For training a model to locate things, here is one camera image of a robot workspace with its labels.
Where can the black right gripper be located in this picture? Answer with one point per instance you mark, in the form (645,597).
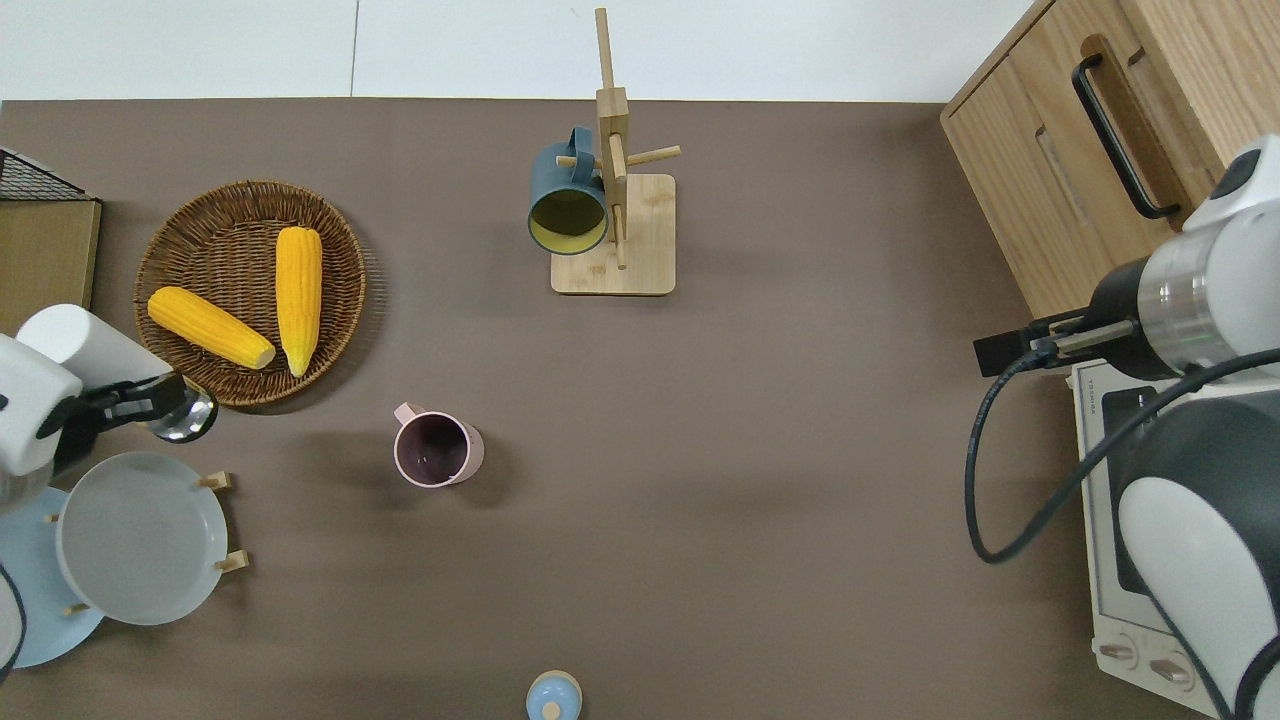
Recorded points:
(1130,320)

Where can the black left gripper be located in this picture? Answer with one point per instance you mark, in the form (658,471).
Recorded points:
(80,425)

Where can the white water bottle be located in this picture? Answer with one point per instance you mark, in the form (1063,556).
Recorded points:
(90,345)

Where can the pink mug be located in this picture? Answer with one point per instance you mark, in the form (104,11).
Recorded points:
(440,450)

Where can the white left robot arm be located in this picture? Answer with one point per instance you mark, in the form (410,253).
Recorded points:
(25,400)

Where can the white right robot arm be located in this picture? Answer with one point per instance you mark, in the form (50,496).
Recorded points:
(1230,560)

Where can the yellow corn cob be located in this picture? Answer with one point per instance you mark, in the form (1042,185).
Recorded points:
(210,328)
(299,295)

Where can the grey plate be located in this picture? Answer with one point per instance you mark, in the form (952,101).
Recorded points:
(140,540)

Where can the wooden cabinet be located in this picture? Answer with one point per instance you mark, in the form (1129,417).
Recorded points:
(1050,180)

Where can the brown wicker basket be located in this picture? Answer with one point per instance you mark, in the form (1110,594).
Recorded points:
(220,230)

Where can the light blue plate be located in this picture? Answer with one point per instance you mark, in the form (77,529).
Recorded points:
(35,600)

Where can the brown table mat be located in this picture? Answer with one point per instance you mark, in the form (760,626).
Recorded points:
(800,450)

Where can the white toaster oven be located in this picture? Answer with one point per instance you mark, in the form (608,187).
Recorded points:
(1110,620)

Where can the wooden mug tree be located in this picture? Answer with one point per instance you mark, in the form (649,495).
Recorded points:
(645,250)

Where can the dark blue mug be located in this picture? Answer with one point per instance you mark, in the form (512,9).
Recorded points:
(565,180)

